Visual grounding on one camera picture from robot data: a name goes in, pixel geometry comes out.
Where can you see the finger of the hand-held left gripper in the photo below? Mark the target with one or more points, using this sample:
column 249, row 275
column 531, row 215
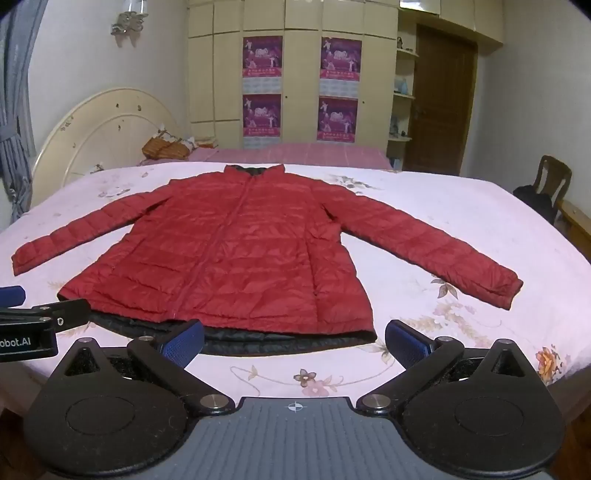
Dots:
column 11, row 295
column 60, row 314

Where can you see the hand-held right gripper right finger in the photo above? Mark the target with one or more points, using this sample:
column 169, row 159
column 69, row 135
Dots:
column 408, row 344

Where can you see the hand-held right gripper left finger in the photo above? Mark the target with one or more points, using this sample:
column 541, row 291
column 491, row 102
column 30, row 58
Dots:
column 184, row 344

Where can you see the red quilted jacket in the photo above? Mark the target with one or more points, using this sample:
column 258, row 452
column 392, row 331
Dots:
column 231, row 240

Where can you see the bed with floral pink sheet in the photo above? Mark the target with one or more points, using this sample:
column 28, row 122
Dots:
column 415, row 217

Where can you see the grey curtain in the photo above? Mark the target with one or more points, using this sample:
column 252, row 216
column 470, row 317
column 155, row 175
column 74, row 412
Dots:
column 16, row 115

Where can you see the cream round headboard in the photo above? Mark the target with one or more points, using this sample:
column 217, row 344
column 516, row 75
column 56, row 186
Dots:
column 92, row 134

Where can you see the black bag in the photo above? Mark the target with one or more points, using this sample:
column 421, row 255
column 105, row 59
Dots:
column 533, row 201

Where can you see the woven wicker basket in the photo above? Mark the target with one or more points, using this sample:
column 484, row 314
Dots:
column 166, row 147

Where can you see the light wooden table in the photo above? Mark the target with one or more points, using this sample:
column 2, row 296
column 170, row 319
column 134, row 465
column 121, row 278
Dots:
column 575, row 221

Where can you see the wooden chair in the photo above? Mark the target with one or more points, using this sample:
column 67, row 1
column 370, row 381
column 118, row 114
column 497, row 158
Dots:
column 551, row 173

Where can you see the brown wooden door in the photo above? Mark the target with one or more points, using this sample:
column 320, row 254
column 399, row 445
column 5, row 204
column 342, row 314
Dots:
column 441, row 101

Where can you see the open corner shelf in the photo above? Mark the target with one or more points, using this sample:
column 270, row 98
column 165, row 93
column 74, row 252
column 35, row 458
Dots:
column 402, row 99

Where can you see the cream wardrobe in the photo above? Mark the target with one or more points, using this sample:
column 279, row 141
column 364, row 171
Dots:
column 300, row 69

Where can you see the purple wall poster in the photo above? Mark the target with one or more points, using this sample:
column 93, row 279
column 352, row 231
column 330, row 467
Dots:
column 262, row 60
column 337, row 117
column 261, row 117
column 340, row 62

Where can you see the silver wall lamp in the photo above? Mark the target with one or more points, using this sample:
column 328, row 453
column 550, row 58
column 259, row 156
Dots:
column 127, row 21

